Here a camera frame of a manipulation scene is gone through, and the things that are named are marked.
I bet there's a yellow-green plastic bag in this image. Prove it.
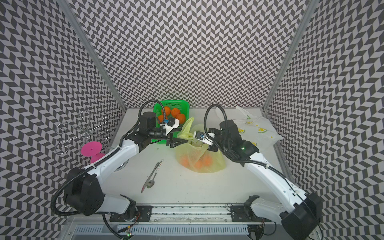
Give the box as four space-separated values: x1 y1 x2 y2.
175 117 227 174

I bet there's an orange fruit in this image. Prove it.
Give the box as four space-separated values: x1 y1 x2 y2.
194 160 204 170
158 115 164 124
202 155 213 167
162 107 171 117
175 113 186 125
171 108 181 118
180 157 190 168

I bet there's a white printed plastic bag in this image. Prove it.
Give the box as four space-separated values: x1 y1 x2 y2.
226 106 283 153

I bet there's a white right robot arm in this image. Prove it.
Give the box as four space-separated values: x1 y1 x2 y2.
198 120 323 240

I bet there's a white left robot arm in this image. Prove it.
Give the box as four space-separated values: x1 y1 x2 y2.
51 112 180 219

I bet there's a green plastic basket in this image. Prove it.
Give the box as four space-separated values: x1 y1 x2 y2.
152 100 190 145

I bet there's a metal spoon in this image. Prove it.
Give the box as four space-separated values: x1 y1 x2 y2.
146 160 164 189

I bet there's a metal knife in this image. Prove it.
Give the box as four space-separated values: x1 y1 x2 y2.
141 160 164 193

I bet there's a pink plastic cup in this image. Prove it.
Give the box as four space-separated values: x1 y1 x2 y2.
81 141 106 164

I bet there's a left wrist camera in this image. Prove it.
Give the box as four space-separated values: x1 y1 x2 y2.
164 118 180 136

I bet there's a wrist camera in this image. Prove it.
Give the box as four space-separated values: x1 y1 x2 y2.
164 118 180 136
193 131 215 146

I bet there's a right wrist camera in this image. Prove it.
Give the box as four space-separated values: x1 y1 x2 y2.
193 131 215 146

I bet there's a metal wire rack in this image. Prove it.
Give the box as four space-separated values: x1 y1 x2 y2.
54 110 111 155

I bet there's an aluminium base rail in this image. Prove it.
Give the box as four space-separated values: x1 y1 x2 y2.
64 203 319 240

